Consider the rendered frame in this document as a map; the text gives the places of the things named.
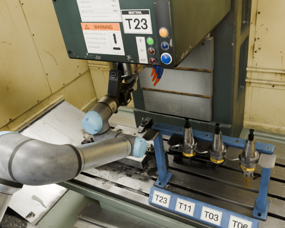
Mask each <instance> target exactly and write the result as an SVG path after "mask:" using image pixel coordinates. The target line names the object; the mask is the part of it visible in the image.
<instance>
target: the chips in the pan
mask: <svg viewBox="0 0 285 228"><path fill-rule="evenodd" d="M35 215H36V214H35V213H34V212H32V211H31V212H30V213H29V214H28V215H27V216H26V217H25V218H26V221H24V220H23V219H22V218H21V217H19V216H18V215H15V214H13V213H11V212H9V211H5V214H4V216H3V218H2V220H1V222H0V224H1V226H2V228H27V222H28V218H31V217H33V218H34V217H35Z"/></svg>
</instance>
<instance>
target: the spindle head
mask: <svg viewBox="0 0 285 228"><path fill-rule="evenodd" d="M52 3H53V6H54V9H55V12H56V16H57V20H58V23H59V26H60V30H61V33H62V37H63V40H64V43H65V46H66V50H67V54H68V57H69V58H71V59H82V60H93V61H103V62H118V63H128V64H139V65H150V66H153V65H152V64H151V63H150V62H149V58H150V57H155V58H156V60H157V63H156V64H155V65H154V66H161V63H160V54H159V46H158V37H157V25H156V17H155V8H154V0H119V7H120V10H145V9H150V16H151V24H152V34H149V33H124V25H123V22H82V20H81V15H80V11H79V7H78V3H77V0H52ZM169 8H170V19H171V37H172V48H173V59H174V67H175V68H176V67H177V66H178V65H179V64H180V63H181V62H182V61H183V60H184V59H185V58H186V57H187V56H188V55H189V54H190V53H191V52H192V51H193V50H194V49H195V48H196V47H197V46H198V44H199V43H200V42H201V41H202V40H203V39H204V38H205V37H206V36H207V35H208V34H209V33H210V32H211V31H212V30H213V29H214V28H215V27H216V26H217V25H218V24H219V23H220V22H221V21H222V20H223V18H224V17H225V16H226V15H227V14H228V13H229V12H230V9H231V0H169ZM120 13H121V11H120ZM121 18H122V17H121ZM122 21H123V20H122ZM81 23H119V26H120V32H121V37H122V42H123V49H124V54H125V55H114V54H101V53H88V50H87V46H86V41H85V37H84V34H83V30H82V26H81ZM136 37H144V38H145V44H146V51H147V61H148V63H140V61H139V55H138V47H137V41H136ZM148 37H153V38H154V41H155V42H154V44H153V45H148V43H147V38H148ZM149 47H153V48H155V50H156V53H155V55H150V54H149V53H148V48H149Z"/></svg>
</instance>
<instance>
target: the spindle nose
mask: <svg viewBox="0 0 285 228"><path fill-rule="evenodd" d="M108 65H109V69H110V70H120V71H121V72H122V76H130V75H134V74H137V73H139V72H141V71H142V70H143V69H144V68H145V66H146V65H139V64H128V63H118V62H108Z"/></svg>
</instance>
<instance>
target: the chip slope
mask: <svg viewBox="0 0 285 228"><path fill-rule="evenodd" d="M85 115H86V113H84V112H83V111H81V110H79V109H78V108H76V107H75V106H73V105H71V104H70V103H68V102H66V101H65V99H64V98H63V99H61V100H60V101H58V102H57V103H56V104H55V105H53V106H52V107H50V108H49V109H47V110H46V111H45V112H43V113H42V114H40V115H39V116H38V117H36V118H35V119H33V120H32V121H31V122H29V123H28V124H26V125H25V126H23V127H22V128H21V129H20V130H18V131H17V133H20V134H22V135H24V136H27V137H30V138H34V139H37V140H40V141H44V142H47V143H52V144H58V145H63V144H72V145H74V146H77V145H80V144H81V142H82V141H83V140H84V139H87V138H88V137H89V136H90V135H91V134H89V133H87V132H86V131H85V129H84V128H83V127H82V125H81V121H82V119H83V118H84V117H85ZM68 190H69V189H67V188H64V187H62V186H59V185H56V184H51V185H42V186H29V185H24V186H23V188H22V189H21V190H19V191H17V192H15V193H13V196H12V198H11V200H10V202H9V205H8V207H7V209H6V211H9V212H11V213H13V214H15V215H18V216H19V217H21V218H22V219H24V220H26V218H25V217H26V216H27V215H28V214H29V213H30V212H31V211H32V212H34V213H35V214H36V215H35V217H34V218H33V217H31V218H28V222H29V223H31V224H34V225H37V224H38V223H39V222H40V221H41V219H42V218H43V217H44V216H45V215H46V214H47V213H48V212H49V211H50V210H51V209H52V207H53V206H54V205H55V204H56V203H57V202H58V201H59V200H60V199H61V198H62V197H63V196H64V194H65V193H66V192H67V191H68Z"/></svg>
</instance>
